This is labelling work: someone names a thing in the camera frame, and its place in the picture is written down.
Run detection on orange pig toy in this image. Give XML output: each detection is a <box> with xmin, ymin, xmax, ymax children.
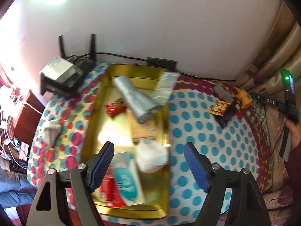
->
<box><xmin>237</xmin><ymin>89</ymin><xmax>252</xmax><ymax>109</ymax></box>

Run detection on black purple snack pouch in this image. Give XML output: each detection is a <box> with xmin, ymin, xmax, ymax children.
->
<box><xmin>213</xmin><ymin>98</ymin><xmax>239</xmax><ymax>129</ymax></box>

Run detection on orange snack packet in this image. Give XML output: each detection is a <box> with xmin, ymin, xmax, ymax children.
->
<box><xmin>209</xmin><ymin>100</ymin><xmax>230</xmax><ymax>116</ymax></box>

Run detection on red foil candy wrapper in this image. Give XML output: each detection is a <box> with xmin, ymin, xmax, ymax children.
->
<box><xmin>105</xmin><ymin>98</ymin><xmax>127</xmax><ymax>118</ymax></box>

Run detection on silver foil pouch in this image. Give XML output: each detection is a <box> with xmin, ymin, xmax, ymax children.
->
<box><xmin>113</xmin><ymin>75</ymin><xmax>160</xmax><ymax>124</ymax></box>
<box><xmin>151</xmin><ymin>72</ymin><xmax>180</xmax><ymax>106</ymax></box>

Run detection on person's right hand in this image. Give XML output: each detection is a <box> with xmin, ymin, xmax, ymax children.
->
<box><xmin>284</xmin><ymin>117</ymin><xmax>301</xmax><ymax>152</ymax></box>

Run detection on red teal white box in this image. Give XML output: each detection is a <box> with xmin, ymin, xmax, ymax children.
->
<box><xmin>99</xmin><ymin>152</ymin><xmax>145</xmax><ymax>208</ymax></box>

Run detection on beige printed pillow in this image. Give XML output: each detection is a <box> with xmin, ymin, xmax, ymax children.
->
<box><xmin>234</xmin><ymin>2</ymin><xmax>300</xmax><ymax>225</ymax></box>

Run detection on polka dot bed cover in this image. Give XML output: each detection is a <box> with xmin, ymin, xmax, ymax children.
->
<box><xmin>27</xmin><ymin>63</ymin><xmax>272</xmax><ymax>225</ymax></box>

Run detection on gold metal tin tray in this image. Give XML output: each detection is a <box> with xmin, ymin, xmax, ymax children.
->
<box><xmin>80</xmin><ymin>64</ymin><xmax>170</xmax><ymax>220</ymax></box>

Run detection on yellow smiling face box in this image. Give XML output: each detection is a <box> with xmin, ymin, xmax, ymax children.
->
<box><xmin>127</xmin><ymin>109</ymin><xmax>157</xmax><ymax>142</ymax></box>

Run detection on grey sock on left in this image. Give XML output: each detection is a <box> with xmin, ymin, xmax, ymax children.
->
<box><xmin>42</xmin><ymin>119</ymin><xmax>62</xmax><ymax>146</ymax></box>

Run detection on red wooden nightstand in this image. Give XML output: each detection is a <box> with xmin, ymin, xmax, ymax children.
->
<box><xmin>7</xmin><ymin>88</ymin><xmax>45</xmax><ymax>145</ymax></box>

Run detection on blue clothing pile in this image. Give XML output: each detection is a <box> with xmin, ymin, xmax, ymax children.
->
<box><xmin>0</xmin><ymin>169</ymin><xmax>36</xmax><ymax>209</ymax></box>

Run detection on black wifi router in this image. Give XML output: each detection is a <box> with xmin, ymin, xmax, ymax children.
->
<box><xmin>40</xmin><ymin>34</ymin><xmax>97</xmax><ymax>98</ymax></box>

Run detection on white box on router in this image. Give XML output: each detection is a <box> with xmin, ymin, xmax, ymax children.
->
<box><xmin>39</xmin><ymin>57</ymin><xmax>76</xmax><ymax>83</ymax></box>

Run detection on black power adapter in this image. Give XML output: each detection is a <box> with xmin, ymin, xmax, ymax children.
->
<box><xmin>146</xmin><ymin>57</ymin><xmax>177</xmax><ymax>70</ymax></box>

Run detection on white charger cables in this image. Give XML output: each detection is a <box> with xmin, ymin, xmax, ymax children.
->
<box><xmin>0</xmin><ymin>98</ymin><xmax>46</xmax><ymax>170</ymax></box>

